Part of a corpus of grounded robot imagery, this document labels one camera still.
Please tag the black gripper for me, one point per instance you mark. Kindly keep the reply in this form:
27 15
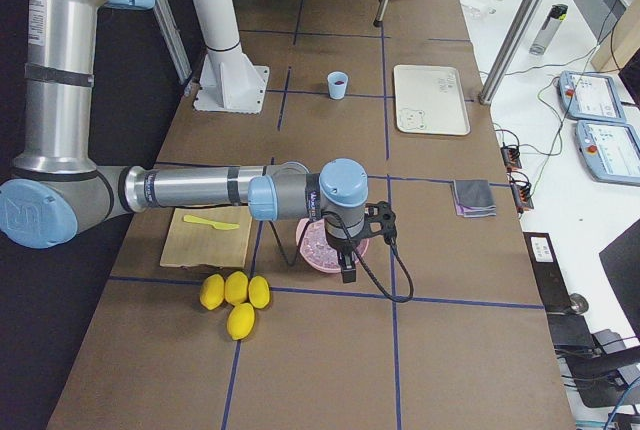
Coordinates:
343 246

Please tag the clear ice cubes pile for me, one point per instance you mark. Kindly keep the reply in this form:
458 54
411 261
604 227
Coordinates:
317 245

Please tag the light blue cup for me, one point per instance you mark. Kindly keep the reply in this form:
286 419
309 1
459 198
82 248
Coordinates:
337 92

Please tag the pink bowl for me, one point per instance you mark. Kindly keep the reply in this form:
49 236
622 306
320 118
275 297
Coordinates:
320 255

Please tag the lemon three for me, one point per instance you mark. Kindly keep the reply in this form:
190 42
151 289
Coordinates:
259 292

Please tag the lemon two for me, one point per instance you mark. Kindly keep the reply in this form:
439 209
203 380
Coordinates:
236 288

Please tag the lemon four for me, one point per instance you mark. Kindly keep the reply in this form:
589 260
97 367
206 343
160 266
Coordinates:
241 321

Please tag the cream serving tray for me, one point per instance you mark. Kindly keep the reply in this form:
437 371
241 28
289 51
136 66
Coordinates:
429 100

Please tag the yellow plastic knife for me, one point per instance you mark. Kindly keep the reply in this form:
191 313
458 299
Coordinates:
217 225

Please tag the lemon one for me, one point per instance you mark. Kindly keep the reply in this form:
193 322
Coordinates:
212 292

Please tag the grey folded cloth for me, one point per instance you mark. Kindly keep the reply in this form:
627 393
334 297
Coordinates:
473 198

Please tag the wooden cutting board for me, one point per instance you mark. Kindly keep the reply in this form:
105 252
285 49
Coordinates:
190 244

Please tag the teach pendant far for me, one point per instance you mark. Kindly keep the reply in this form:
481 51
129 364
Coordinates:
590 96

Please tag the teach pendant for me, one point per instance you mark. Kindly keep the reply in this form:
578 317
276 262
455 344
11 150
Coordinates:
590 96
610 151

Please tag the teach pendant near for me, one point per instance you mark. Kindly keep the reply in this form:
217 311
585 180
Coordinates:
610 151

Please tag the aluminium frame post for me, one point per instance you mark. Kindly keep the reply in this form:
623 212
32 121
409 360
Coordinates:
521 21

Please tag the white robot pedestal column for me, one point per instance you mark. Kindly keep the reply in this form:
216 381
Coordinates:
229 81

